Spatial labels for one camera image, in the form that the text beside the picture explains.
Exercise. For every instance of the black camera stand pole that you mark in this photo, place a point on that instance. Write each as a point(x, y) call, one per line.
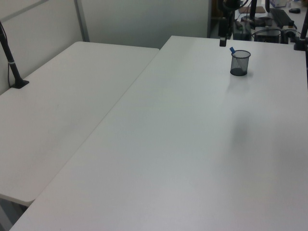
point(10, 62)

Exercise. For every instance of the grey partition post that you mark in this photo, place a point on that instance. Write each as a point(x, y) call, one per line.
point(81, 21)

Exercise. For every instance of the white and blue box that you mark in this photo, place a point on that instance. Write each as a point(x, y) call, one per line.
point(278, 3)

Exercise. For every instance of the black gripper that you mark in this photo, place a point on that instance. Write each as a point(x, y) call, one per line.
point(223, 26)

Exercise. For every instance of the black clamped camera stand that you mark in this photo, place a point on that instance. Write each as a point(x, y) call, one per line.
point(299, 44)

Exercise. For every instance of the white emergency stop box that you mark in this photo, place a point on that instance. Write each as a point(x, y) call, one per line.
point(290, 32)

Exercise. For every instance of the black mesh pen cup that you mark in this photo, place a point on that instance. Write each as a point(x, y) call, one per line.
point(238, 71)

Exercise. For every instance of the brown board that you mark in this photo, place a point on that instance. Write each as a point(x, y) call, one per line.
point(260, 10)

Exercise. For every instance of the black monitor pole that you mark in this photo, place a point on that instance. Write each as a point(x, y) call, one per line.
point(253, 9)

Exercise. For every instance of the black electronics box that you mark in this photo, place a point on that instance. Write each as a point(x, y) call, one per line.
point(267, 34)

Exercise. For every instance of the white marker with blue cap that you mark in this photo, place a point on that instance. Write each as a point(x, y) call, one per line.
point(232, 49)

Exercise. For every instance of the black keyboard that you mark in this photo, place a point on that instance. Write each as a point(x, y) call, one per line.
point(281, 16)

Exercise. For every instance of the grey control box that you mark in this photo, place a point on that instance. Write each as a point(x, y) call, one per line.
point(241, 32)

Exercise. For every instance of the black computer mouse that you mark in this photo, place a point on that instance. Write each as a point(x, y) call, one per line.
point(294, 10)

